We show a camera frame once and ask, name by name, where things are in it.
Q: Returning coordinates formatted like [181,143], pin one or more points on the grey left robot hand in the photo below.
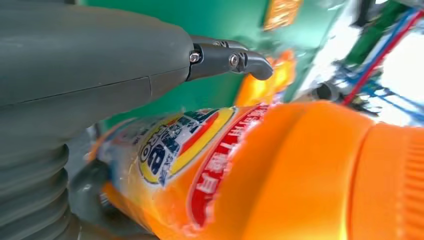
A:
[82,59]

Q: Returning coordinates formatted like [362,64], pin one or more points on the orange detergent bottle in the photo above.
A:
[281,13]
[261,86]
[281,172]

